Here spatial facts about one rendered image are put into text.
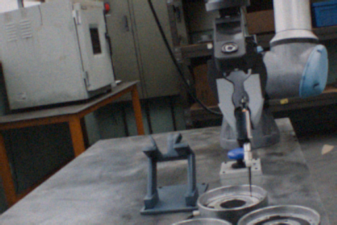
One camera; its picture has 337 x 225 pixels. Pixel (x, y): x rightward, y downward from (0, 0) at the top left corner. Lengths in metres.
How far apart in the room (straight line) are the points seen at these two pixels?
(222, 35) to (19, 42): 2.37
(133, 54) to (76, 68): 1.71
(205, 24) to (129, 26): 0.74
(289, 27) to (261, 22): 2.97
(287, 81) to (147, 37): 3.46
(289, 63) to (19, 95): 2.21
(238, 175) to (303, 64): 0.35
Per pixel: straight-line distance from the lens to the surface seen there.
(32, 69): 2.97
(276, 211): 0.65
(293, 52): 1.07
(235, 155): 0.81
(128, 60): 4.52
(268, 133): 1.15
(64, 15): 2.87
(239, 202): 0.73
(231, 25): 0.73
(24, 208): 0.97
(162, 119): 4.76
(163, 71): 4.45
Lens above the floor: 1.08
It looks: 9 degrees down
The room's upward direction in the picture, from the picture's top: 9 degrees counter-clockwise
